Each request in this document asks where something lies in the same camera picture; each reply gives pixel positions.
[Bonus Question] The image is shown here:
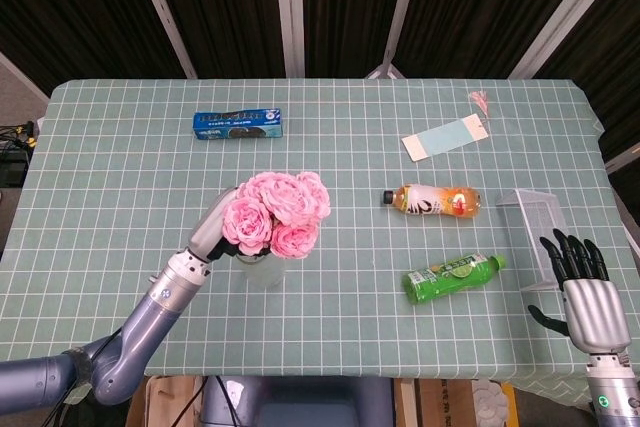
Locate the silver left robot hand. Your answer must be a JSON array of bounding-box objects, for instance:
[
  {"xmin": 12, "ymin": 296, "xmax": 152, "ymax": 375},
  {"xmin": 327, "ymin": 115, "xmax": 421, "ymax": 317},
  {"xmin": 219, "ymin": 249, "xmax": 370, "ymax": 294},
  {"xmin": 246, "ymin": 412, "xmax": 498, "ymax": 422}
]
[{"xmin": 186, "ymin": 186, "xmax": 242, "ymax": 264}]

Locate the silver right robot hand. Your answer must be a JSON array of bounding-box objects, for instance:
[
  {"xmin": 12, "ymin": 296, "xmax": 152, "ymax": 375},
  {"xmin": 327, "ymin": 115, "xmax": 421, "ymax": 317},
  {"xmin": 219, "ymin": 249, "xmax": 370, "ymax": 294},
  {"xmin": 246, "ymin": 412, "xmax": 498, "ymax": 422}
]
[{"xmin": 528, "ymin": 228, "xmax": 633, "ymax": 354}]

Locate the pink rose bouquet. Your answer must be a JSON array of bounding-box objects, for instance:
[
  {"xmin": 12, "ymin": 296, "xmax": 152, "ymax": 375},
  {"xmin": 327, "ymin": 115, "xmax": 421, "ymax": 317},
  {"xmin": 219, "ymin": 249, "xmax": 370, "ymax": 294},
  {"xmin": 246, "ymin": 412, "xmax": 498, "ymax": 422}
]
[{"xmin": 220, "ymin": 170, "xmax": 332, "ymax": 262}]

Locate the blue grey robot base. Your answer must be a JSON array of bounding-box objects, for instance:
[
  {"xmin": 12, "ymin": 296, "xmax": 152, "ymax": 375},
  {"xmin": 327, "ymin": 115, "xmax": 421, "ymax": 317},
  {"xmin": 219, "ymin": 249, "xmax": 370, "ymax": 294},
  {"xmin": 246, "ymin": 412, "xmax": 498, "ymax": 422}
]
[{"xmin": 199, "ymin": 375, "xmax": 397, "ymax": 427}]

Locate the clear textured glass vase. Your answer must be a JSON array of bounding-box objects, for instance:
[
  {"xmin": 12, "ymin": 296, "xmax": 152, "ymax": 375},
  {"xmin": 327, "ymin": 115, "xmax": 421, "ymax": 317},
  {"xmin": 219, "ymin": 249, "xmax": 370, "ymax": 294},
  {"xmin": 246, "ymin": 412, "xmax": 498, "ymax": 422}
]
[{"xmin": 234, "ymin": 251, "xmax": 289, "ymax": 291}]

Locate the blue cookie box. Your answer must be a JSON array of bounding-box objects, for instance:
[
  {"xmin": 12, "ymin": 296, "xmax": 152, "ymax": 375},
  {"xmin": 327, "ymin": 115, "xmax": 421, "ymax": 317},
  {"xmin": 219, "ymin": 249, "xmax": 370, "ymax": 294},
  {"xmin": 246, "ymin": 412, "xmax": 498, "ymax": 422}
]
[{"xmin": 192, "ymin": 107, "xmax": 287, "ymax": 142}]

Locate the green drink bottle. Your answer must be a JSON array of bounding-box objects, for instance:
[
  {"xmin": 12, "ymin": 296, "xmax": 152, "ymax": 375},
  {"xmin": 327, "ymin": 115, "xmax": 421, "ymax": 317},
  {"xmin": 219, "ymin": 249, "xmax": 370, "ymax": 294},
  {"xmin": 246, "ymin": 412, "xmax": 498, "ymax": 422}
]
[{"xmin": 403, "ymin": 252, "xmax": 509, "ymax": 306}]

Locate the green checked tablecloth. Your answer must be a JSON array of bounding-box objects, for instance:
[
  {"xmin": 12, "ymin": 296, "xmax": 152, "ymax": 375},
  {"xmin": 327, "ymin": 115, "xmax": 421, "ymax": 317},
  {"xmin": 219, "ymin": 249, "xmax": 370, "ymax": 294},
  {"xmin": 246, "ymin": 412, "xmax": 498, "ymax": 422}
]
[{"xmin": 0, "ymin": 77, "xmax": 640, "ymax": 396}]

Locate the brown cardboard box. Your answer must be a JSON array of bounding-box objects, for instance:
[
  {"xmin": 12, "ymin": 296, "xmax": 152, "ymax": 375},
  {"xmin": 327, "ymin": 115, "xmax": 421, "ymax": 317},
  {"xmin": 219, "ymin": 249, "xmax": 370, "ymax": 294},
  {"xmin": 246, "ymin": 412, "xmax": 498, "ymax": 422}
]
[
  {"xmin": 124, "ymin": 375, "xmax": 207, "ymax": 427},
  {"xmin": 416, "ymin": 378, "xmax": 477, "ymax": 427}
]

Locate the orange tea bottle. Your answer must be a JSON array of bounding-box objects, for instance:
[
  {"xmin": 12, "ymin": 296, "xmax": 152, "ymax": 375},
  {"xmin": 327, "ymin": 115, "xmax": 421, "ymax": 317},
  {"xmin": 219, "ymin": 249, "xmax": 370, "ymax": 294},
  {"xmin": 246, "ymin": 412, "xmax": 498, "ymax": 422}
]
[{"xmin": 382, "ymin": 183, "xmax": 484, "ymax": 221}]

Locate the light wooden board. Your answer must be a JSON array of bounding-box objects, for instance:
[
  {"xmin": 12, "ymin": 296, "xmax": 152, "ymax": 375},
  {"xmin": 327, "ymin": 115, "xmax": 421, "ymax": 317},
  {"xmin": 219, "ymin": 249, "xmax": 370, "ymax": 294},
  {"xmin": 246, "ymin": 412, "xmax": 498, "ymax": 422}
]
[{"xmin": 394, "ymin": 377, "xmax": 419, "ymax": 427}]

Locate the blue and white bookmark card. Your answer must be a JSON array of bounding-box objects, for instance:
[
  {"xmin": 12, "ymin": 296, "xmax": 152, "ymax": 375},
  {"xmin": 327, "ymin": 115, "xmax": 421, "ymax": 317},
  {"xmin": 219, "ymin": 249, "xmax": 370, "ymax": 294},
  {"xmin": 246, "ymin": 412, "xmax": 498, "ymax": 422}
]
[{"xmin": 400, "ymin": 114, "xmax": 489, "ymax": 163}]

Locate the dark pleated curtain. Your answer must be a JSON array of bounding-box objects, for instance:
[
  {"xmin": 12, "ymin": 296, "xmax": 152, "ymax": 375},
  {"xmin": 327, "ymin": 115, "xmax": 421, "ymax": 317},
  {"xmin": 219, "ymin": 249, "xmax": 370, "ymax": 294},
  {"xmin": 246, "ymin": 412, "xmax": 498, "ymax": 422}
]
[{"xmin": 0, "ymin": 0, "xmax": 640, "ymax": 188}]

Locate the white wire mesh basket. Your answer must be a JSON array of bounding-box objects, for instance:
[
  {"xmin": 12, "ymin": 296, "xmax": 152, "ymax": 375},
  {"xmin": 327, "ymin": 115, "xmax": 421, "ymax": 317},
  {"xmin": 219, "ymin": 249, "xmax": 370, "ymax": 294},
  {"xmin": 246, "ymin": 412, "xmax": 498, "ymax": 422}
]
[{"xmin": 494, "ymin": 188, "xmax": 572, "ymax": 294}]

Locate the black cable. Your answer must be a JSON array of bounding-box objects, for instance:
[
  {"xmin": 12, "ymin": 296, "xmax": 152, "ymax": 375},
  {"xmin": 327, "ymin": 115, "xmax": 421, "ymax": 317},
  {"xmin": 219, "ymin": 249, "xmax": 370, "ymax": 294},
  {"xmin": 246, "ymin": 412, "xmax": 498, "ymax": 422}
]
[{"xmin": 213, "ymin": 375, "xmax": 239, "ymax": 427}]

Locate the black equipment with cables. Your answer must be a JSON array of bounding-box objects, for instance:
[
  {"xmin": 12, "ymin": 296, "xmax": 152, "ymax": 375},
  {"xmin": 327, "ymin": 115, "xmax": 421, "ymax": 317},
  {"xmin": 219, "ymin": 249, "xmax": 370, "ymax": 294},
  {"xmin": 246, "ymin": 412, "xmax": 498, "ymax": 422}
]
[{"xmin": 0, "ymin": 119, "xmax": 42, "ymax": 189}]

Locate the white partition post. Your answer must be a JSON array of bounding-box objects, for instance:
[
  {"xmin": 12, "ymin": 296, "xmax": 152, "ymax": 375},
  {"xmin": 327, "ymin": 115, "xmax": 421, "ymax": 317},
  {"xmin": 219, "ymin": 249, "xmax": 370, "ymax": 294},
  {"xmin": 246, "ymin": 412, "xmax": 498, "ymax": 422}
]
[
  {"xmin": 366, "ymin": 0, "xmax": 424, "ymax": 80},
  {"xmin": 127, "ymin": 0, "xmax": 198, "ymax": 80},
  {"xmin": 508, "ymin": 0, "xmax": 617, "ymax": 80},
  {"xmin": 273, "ymin": 0, "xmax": 306, "ymax": 80}
]

